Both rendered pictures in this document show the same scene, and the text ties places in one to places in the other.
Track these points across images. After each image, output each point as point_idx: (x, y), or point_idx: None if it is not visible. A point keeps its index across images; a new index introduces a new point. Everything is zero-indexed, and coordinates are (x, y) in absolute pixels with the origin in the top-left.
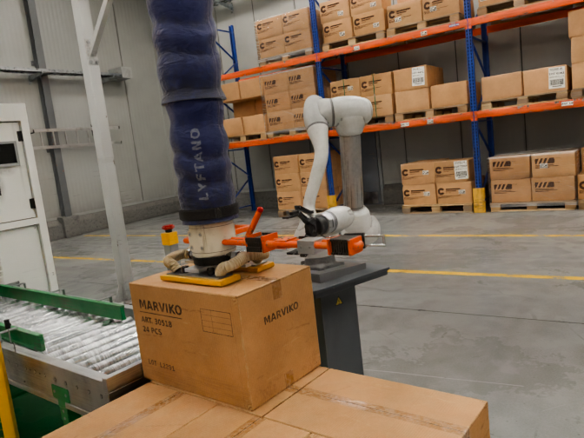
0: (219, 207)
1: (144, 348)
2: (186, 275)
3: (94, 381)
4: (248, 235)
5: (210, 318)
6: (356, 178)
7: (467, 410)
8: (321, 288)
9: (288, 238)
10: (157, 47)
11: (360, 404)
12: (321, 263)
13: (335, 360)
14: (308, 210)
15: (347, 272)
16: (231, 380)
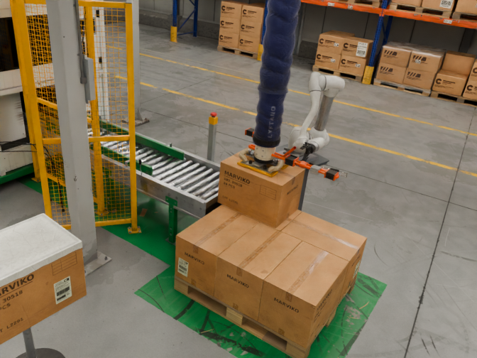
0: (275, 140)
1: (221, 190)
2: (252, 165)
3: (198, 202)
4: (286, 157)
5: (265, 190)
6: (326, 116)
7: (359, 240)
8: None
9: (305, 163)
10: (265, 65)
11: (319, 231)
12: (297, 153)
13: None
14: (309, 143)
15: (309, 160)
16: (268, 214)
